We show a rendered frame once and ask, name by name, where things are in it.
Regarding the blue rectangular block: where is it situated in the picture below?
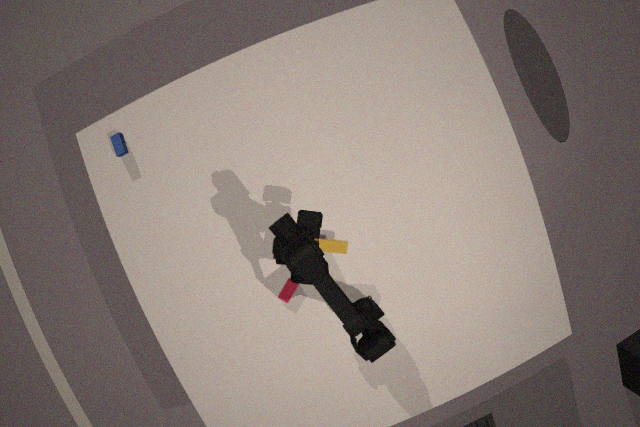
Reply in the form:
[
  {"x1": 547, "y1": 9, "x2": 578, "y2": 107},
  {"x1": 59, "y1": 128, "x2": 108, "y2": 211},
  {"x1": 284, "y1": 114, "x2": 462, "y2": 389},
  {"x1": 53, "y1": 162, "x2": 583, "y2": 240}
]
[{"x1": 110, "y1": 133, "x2": 129, "y2": 157}]

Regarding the yellow bar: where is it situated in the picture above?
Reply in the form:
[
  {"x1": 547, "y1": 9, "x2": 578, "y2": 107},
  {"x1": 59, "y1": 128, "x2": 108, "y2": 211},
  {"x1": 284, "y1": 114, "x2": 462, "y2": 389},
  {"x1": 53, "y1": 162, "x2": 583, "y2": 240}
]
[{"x1": 314, "y1": 239, "x2": 348, "y2": 254}]

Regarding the red rectangular block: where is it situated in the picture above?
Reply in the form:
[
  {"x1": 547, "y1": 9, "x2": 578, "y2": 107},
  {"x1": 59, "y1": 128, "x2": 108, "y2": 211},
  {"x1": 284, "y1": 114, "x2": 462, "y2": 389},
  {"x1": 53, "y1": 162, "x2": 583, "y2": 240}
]
[{"x1": 278, "y1": 278, "x2": 299, "y2": 303}]

